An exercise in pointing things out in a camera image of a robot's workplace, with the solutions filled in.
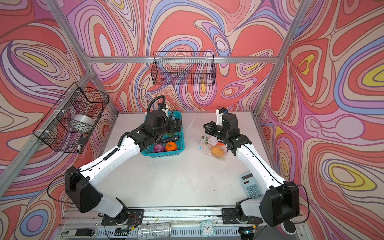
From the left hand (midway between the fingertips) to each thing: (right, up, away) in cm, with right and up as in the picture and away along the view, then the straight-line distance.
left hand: (176, 120), depth 78 cm
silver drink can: (-8, -50, -13) cm, 52 cm away
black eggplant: (-6, -12, +21) cm, 25 cm away
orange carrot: (+27, -14, +18) cm, 35 cm away
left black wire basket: (-49, -2, -9) cm, 50 cm away
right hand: (+15, -4, +1) cm, 16 cm away
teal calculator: (+42, -36, +4) cm, 56 cm away
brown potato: (+25, -19, +15) cm, 34 cm away
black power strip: (-42, -54, -8) cm, 69 cm away
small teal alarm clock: (+16, -51, -9) cm, 54 cm away
